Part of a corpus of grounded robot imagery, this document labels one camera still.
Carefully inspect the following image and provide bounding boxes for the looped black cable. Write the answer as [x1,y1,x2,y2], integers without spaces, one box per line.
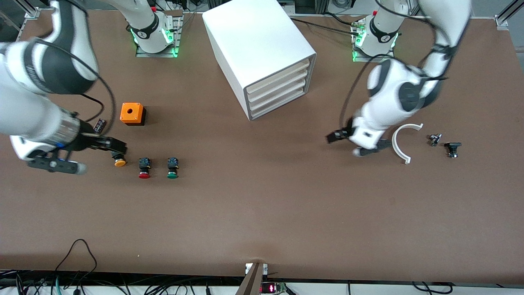
[54,238,98,284]

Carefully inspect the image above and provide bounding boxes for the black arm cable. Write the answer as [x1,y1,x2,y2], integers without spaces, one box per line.
[33,39,117,142]
[339,52,451,132]

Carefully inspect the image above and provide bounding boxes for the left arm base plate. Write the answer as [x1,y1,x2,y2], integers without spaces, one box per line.
[351,16,396,63]

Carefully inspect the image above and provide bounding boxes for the black push button switch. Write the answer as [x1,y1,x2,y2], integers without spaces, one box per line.
[444,142,463,159]

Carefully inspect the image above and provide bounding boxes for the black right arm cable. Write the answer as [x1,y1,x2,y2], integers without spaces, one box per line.
[33,39,117,142]

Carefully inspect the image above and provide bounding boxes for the green push button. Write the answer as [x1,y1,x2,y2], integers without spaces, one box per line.
[166,157,180,180]

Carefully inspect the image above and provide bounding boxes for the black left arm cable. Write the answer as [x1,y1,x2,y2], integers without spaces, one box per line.
[339,52,451,132]

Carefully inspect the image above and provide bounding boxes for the brown camera mount post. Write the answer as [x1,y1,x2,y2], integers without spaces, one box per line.
[235,262,269,295]

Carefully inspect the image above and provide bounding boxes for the white semicircular bracket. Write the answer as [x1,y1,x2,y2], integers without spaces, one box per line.
[391,123,425,165]

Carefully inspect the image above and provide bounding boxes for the black cable behind cabinet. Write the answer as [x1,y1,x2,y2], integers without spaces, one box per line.
[288,11,366,32]

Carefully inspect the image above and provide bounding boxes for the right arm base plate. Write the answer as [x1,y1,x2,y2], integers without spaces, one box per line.
[135,15,183,59]

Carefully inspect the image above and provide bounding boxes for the device with red display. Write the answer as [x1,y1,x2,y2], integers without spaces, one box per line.
[260,282,288,295]

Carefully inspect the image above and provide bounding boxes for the tangled black floor cables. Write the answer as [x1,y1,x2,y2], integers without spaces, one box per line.
[0,270,244,295]

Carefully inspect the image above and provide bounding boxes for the aluminium frame profile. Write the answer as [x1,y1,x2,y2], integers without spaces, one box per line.
[22,0,42,19]
[494,0,524,27]

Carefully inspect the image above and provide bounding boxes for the orange box with hole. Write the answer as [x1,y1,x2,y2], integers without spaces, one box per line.
[120,102,147,127]

